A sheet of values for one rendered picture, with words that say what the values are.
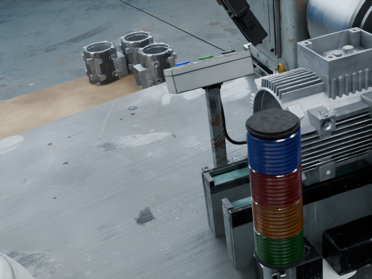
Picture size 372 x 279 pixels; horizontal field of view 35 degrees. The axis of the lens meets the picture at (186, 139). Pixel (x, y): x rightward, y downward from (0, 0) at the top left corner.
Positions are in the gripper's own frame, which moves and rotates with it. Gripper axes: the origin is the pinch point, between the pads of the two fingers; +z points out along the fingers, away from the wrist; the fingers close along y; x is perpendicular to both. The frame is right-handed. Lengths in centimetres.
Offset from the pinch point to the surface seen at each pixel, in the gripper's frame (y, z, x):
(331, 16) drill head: 22.6, 24.7, -19.3
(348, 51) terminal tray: -6.5, 13.3, -9.9
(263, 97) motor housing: 0.3, 13.5, 5.4
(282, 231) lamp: -38.8, 2.5, 17.1
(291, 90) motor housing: -8.9, 9.8, 2.0
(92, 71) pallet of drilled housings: 232, 82, 50
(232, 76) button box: 14.6, 14.7, 6.3
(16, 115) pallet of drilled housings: 218, 67, 95
